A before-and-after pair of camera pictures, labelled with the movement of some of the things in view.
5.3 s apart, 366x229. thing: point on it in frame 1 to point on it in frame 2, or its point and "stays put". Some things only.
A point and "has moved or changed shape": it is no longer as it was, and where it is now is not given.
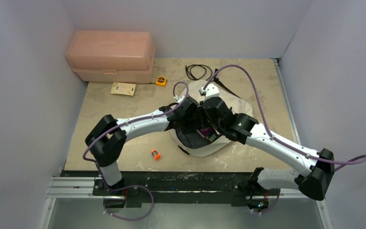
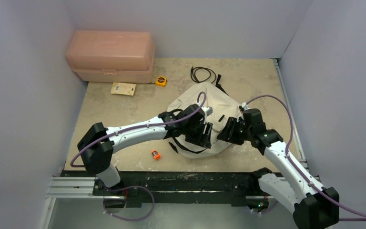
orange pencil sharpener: (157, 155) stays put
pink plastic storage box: (112, 56) stays put
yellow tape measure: (161, 81) stays put
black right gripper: (213, 123) to (230, 133)
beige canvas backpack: (198, 144) has moved or changed shape
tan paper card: (123, 88) stays put
